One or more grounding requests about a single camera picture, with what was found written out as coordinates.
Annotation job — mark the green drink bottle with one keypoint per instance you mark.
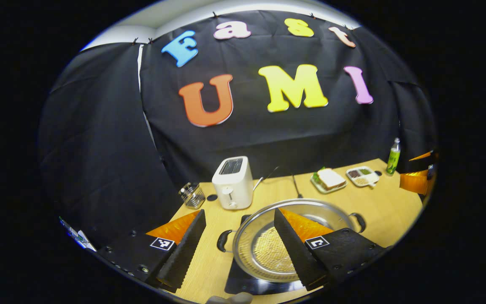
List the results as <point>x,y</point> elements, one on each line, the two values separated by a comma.
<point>393,160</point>

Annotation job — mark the black induction cooktop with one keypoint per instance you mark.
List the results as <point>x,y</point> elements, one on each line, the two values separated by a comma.
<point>243,283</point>

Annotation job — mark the white divided bean tray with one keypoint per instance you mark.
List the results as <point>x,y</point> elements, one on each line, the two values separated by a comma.
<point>371,177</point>

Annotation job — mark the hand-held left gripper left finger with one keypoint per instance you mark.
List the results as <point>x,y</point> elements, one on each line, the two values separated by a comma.
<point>184,253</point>

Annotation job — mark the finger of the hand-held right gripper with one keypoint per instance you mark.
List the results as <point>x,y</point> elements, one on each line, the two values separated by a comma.
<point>424,156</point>
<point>414,181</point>

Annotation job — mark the white toaster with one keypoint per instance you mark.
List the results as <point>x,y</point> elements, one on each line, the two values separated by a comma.
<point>232,190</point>

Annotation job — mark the pile of soybeans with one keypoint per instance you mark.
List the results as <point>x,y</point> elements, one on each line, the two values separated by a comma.
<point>272,253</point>

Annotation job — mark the white printed board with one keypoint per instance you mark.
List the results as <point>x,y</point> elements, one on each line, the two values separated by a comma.
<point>78,236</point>

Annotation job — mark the pale green sandwich plate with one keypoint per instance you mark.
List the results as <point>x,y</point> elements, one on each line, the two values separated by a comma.
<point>323,191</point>

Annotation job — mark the white bread sandwich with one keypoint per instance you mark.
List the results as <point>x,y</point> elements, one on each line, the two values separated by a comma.
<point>331,178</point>

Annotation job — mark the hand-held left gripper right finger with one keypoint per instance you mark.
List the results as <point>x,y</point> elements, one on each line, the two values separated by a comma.
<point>295,253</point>

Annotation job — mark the stainless steel pot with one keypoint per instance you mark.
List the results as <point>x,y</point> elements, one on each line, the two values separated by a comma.
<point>251,228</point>

